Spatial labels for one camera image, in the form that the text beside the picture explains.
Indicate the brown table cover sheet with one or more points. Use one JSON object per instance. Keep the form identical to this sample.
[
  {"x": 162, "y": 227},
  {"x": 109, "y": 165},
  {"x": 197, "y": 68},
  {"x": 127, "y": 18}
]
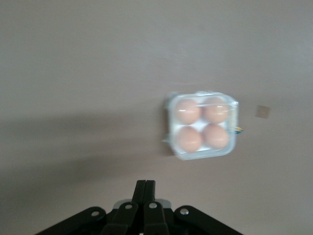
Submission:
[{"x": 73, "y": 61}]

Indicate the clear plastic egg box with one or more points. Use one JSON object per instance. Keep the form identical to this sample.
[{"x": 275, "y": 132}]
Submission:
[{"x": 231, "y": 147}]

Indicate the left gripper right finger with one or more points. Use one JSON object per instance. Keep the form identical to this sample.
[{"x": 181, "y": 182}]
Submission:
[{"x": 154, "y": 218}]

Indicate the small brown tape square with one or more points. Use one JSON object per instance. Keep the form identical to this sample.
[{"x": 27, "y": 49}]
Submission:
[{"x": 261, "y": 111}]

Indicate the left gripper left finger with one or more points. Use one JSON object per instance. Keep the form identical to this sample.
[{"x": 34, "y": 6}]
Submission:
[{"x": 127, "y": 218}]

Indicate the brown egg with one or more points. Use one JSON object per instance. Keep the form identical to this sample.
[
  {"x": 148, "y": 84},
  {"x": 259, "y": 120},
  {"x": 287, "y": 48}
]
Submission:
[
  {"x": 188, "y": 138},
  {"x": 188, "y": 111},
  {"x": 216, "y": 137},
  {"x": 215, "y": 110}
]

